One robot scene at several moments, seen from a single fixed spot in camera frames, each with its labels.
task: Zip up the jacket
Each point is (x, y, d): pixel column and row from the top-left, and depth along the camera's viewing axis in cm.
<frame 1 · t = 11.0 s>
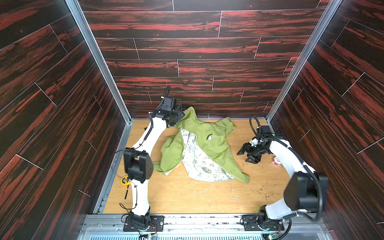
left hand: (183, 115, 91), fingers open
right hand: (244, 156, 86), fingers open
green jacket: (200, 150, 104), on the table

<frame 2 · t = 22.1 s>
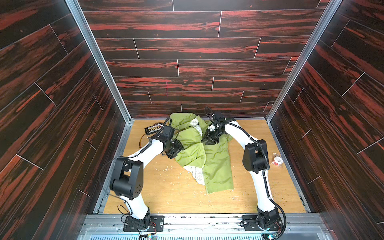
left hand: (183, 149, 92), fingers open
right hand: (205, 141, 98), fingers open
green jacket: (209, 163, 96), point 2 cm above the table

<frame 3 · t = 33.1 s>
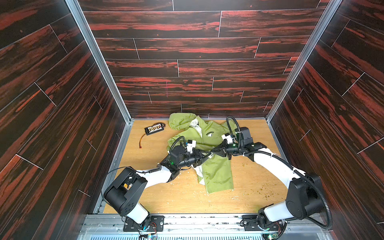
left hand: (211, 155, 76), fingers open
right hand: (212, 149, 81), fingers closed
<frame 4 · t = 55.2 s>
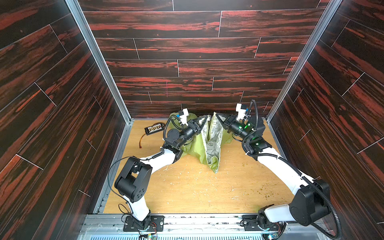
left hand: (209, 119, 70), fingers closed
right hand: (218, 112, 71), fingers closed
green jacket: (207, 146, 81), point 22 cm above the table

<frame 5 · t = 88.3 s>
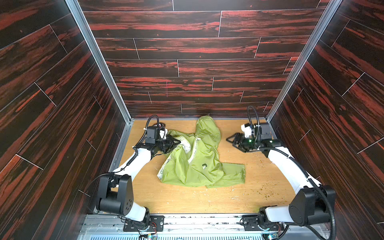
left hand: (181, 141, 85), fingers closed
right hand: (231, 140, 83), fingers open
green jacket: (196, 160, 99), on the table

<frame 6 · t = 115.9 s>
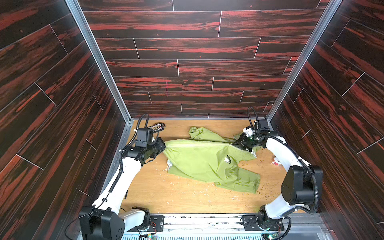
left hand: (166, 143, 80), fingers closed
right hand: (235, 143, 88), fingers closed
green jacket: (205, 156, 89), point 11 cm above the table

